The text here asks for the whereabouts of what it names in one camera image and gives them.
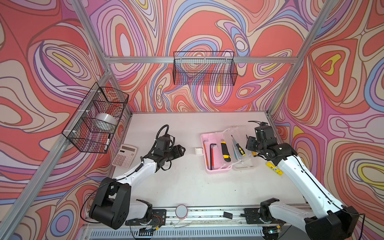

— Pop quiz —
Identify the yellow black utility knife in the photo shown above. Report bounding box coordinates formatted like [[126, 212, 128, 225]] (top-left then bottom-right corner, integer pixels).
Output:
[[221, 139, 232, 163]]

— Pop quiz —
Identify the pink tape roll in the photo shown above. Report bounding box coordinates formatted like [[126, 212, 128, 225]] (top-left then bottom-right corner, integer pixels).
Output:
[[175, 205, 188, 220]]

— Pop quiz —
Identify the orange hex key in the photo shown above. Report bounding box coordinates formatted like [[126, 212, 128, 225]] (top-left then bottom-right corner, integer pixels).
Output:
[[203, 140, 210, 168]]

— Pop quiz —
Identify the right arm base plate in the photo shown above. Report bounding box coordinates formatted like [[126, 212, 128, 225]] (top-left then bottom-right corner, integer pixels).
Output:
[[240, 208, 286, 226]]

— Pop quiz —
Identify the black wire basket left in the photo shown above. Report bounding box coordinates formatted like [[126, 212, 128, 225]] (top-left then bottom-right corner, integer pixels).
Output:
[[62, 83, 129, 154]]

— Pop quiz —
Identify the black wire basket back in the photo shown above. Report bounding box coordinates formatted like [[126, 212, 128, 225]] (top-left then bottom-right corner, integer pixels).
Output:
[[173, 50, 238, 86]]

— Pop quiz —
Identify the red hex key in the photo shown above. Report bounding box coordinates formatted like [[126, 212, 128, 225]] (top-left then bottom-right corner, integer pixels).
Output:
[[211, 146, 216, 170]]

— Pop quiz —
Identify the yellow black screwdriver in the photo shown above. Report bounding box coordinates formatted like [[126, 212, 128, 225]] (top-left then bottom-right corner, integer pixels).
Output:
[[232, 136, 246, 157]]

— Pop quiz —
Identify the clear tool box lid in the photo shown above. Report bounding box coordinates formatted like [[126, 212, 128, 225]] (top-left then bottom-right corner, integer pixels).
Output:
[[221, 126, 257, 171]]

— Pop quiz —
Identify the white calculator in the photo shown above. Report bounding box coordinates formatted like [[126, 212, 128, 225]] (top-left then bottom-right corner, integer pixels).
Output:
[[112, 144, 138, 169]]

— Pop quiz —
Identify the small black block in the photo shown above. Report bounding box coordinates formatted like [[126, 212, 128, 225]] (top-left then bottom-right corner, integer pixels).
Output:
[[223, 212, 233, 220]]

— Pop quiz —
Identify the black wire basket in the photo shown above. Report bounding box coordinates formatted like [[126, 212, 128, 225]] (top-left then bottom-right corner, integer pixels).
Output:
[[62, 83, 129, 154], [173, 50, 238, 86]]

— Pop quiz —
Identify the black marker pen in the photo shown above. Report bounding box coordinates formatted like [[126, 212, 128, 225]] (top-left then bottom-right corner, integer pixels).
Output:
[[104, 134, 111, 152]]

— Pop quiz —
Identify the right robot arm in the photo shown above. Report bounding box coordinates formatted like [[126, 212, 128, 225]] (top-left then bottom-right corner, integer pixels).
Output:
[[246, 122, 360, 240]]

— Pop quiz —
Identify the white box latch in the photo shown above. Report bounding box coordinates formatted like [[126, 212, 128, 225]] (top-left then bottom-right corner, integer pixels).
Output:
[[195, 148, 204, 156]]

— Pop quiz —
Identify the black corrugated cable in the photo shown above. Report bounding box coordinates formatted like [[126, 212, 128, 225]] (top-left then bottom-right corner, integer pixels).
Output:
[[154, 124, 170, 142]]

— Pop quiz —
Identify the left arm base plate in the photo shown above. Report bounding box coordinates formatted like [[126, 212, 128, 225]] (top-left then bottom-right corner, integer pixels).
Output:
[[125, 209, 167, 227]]

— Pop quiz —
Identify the silver duct tape roll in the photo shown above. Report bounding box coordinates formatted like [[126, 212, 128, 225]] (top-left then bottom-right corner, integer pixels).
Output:
[[94, 113, 117, 133]]

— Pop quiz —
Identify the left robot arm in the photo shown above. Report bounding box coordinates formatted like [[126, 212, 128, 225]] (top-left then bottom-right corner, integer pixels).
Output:
[[89, 137, 186, 230]]

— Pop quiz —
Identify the pink plastic tool box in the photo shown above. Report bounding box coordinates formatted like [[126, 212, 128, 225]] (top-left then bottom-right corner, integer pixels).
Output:
[[201, 132, 231, 174]]

